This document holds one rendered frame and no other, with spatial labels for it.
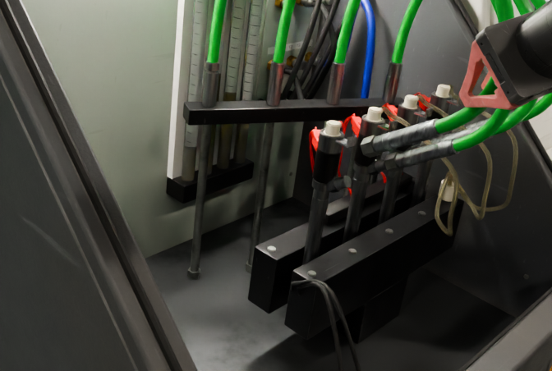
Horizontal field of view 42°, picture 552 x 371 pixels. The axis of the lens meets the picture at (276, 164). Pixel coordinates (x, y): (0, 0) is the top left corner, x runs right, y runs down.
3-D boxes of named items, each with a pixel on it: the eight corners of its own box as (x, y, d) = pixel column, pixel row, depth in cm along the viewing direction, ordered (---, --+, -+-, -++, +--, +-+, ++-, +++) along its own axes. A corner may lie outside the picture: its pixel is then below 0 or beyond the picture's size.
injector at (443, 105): (425, 240, 104) (459, 105, 95) (397, 226, 107) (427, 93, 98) (435, 235, 106) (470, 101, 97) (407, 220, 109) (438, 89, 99)
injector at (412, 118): (394, 259, 98) (427, 117, 89) (365, 243, 101) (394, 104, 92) (406, 253, 100) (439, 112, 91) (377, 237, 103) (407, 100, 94)
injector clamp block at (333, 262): (298, 386, 88) (317, 283, 81) (241, 343, 94) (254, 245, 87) (442, 285, 112) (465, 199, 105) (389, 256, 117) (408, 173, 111)
